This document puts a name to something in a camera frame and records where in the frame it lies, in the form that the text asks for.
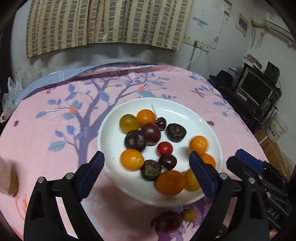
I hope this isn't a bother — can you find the white wall box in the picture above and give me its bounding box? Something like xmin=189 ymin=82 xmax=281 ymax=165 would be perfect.
xmin=235 ymin=13 xmax=249 ymax=36

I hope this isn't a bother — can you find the black speaker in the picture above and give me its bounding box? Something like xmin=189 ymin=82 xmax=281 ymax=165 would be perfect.
xmin=264 ymin=61 xmax=280 ymax=81

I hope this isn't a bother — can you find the green yellow tomato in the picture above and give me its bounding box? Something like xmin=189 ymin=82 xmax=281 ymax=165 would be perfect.
xmin=120 ymin=114 xmax=140 ymax=133

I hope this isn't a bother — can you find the pink deer print blanket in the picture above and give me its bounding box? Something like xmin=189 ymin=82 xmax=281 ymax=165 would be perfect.
xmin=0 ymin=61 xmax=271 ymax=241

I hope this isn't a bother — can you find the red cherry tomato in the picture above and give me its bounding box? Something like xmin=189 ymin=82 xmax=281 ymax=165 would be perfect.
xmin=157 ymin=142 xmax=173 ymax=156

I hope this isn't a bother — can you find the dark cherry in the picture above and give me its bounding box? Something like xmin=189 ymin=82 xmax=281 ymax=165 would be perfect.
xmin=155 ymin=117 xmax=167 ymax=131
xmin=159 ymin=154 xmax=177 ymax=170

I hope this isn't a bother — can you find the dark brown mangosteen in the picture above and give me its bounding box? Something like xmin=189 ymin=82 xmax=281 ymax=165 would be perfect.
xmin=125 ymin=130 xmax=146 ymax=152
xmin=141 ymin=160 xmax=162 ymax=181
xmin=166 ymin=123 xmax=187 ymax=143

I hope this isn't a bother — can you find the clear plastic bag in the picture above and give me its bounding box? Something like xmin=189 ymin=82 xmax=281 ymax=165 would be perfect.
xmin=2 ymin=67 xmax=42 ymax=114

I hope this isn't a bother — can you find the white air conditioner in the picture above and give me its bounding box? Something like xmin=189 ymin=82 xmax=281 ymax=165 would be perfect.
xmin=265 ymin=11 xmax=295 ymax=44

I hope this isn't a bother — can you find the black hat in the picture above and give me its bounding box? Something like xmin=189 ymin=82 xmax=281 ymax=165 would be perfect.
xmin=209 ymin=70 xmax=236 ymax=87

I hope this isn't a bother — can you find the small yellow fruit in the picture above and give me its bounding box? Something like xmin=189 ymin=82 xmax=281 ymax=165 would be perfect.
xmin=183 ymin=209 xmax=198 ymax=221

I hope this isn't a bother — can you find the white bucket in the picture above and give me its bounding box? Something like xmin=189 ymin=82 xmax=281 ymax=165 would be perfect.
xmin=266 ymin=113 xmax=289 ymax=143

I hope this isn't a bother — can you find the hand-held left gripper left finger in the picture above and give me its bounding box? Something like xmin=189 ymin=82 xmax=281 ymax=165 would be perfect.
xmin=24 ymin=151 xmax=105 ymax=241

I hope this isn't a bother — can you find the yellow orange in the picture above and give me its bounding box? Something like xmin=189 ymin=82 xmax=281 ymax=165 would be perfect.
xmin=184 ymin=168 xmax=201 ymax=192

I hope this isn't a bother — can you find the dark purple tomato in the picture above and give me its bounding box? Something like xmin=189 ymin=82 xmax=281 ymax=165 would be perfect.
xmin=141 ymin=123 xmax=161 ymax=146

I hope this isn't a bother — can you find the beige checked curtain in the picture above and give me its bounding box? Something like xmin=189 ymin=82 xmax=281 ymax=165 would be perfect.
xmin=25 ymin=0 xmax=193 ymax=59

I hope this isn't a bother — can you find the cardboard box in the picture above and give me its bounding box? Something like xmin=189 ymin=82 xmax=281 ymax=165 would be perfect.
xmin=254 ymin=130 xmax=290 ymax=176

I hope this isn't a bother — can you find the white oval plate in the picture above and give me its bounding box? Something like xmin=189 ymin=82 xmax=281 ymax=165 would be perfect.
xmin=98 ymin=98 xmax=223 ymax=206

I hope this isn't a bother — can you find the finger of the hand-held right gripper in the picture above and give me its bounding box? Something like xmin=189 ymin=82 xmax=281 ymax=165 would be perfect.
xmin=236 ymin=149 xmax=288 ymax=186
xmin=226 ymin=156 xmax=292 ymax=230

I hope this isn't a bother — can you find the small orange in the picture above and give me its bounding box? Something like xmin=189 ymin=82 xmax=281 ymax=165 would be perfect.
xmin=201 ymin=153 xmax=216 ymax=169

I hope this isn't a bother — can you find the computer monitor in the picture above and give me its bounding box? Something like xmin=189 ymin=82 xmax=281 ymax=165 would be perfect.
xmin=238 ymin=70 xmax=274 ymax=106

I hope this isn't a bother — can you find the black monitor on stand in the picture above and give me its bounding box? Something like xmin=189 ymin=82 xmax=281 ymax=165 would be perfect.
xmin=215 ymin=62 xmax=282 ymax=132

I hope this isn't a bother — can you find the white wall socket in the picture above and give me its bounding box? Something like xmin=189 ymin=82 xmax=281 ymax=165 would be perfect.
xmin=184 ymin=35 xmax=211 ymax=52

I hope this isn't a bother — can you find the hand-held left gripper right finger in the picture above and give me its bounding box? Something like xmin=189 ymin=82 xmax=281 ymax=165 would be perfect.
xmin=188 ymin=151 xmax=271 ymax=241

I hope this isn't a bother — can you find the large orange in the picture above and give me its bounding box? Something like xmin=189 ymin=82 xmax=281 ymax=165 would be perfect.
xmin=156 ymin=170 xmax=186 ymax=195

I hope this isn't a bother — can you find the dark purple plum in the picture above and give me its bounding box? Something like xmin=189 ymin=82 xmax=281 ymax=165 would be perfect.
xmin=150 ymin=210 xmax=184 ymax=233

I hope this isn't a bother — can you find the clear jar with beige lid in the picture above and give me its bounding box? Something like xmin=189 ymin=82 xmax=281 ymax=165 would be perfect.
xmin=0 ymin=158 xmax=19 ymax=197

